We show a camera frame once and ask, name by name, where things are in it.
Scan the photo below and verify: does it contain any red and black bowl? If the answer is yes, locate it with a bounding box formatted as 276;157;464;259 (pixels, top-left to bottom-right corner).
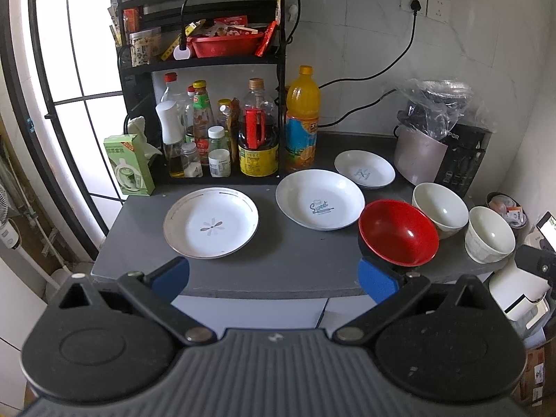
358;199;440;268

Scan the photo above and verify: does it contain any white patterned ceramic bowl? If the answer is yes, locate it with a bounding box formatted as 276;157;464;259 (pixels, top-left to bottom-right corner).
465;206;515;264

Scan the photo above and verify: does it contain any white plate with flower motif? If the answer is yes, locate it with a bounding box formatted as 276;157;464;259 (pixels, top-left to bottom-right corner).
163;187;259;260

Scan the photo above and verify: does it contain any white plate with Sweet print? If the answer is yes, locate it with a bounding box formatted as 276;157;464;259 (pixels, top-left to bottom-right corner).
275;170;366;231

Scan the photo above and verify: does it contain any small white Bakery plate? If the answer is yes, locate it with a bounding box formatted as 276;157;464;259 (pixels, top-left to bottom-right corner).
334;150;396;189

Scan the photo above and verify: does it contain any black metal kitchen shelf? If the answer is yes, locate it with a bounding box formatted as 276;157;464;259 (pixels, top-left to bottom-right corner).
116;0;288;186

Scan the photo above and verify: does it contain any white appliance beside counter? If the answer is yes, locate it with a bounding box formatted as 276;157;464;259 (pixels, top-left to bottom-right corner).
488;229;555;330

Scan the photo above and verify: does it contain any brown pot with packets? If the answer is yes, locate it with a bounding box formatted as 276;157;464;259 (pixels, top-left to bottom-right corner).
485;191;529;237

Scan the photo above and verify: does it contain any glass salt jar grey lid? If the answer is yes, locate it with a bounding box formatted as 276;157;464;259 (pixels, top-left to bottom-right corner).
181;142;203;178

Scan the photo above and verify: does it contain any silver black rice cooker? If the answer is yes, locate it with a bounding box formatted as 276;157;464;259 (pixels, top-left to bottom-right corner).
394;110;492;198

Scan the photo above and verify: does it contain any green cardboard box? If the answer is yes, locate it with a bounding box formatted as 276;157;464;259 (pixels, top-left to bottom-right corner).
104;134;155;196

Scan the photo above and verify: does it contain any small white pill jar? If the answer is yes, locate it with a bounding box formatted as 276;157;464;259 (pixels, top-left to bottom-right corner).
208;149;231;178

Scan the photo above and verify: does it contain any clear jar white cap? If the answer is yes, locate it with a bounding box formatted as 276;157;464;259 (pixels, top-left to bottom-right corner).
207;125;229;153

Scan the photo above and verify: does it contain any white-capped oil dispenser bottle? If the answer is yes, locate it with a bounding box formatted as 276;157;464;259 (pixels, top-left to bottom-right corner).
155;100;185;178

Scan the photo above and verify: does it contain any green label sauce bottle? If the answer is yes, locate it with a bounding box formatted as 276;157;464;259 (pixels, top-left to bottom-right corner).
193;80;215;167

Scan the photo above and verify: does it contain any yellow-capped spice bottle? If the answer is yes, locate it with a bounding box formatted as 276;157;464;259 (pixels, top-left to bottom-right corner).
217;99;232;138

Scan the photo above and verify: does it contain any soy sauce bottle yellow label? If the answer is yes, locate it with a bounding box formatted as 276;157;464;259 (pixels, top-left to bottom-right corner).
238;78;279;178

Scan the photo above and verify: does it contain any clear plastic bag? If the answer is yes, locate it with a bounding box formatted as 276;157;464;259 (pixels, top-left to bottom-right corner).
394;78;497;141

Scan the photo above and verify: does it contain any red-capped clear bottle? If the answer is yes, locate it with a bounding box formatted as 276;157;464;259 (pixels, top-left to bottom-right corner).
160;72;181;103

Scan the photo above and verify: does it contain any orange juice bottle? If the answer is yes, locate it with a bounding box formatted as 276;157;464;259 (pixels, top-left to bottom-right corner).
286;65;320;171

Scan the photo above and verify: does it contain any red plastic basket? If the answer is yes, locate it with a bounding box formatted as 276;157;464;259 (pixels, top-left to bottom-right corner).
188;33;264;58

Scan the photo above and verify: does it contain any white wall power socket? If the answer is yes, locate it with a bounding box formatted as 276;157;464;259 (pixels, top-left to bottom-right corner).
400;0;451;24

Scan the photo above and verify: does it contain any black power cable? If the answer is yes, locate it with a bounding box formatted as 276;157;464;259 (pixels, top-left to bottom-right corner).
318;0;423;129

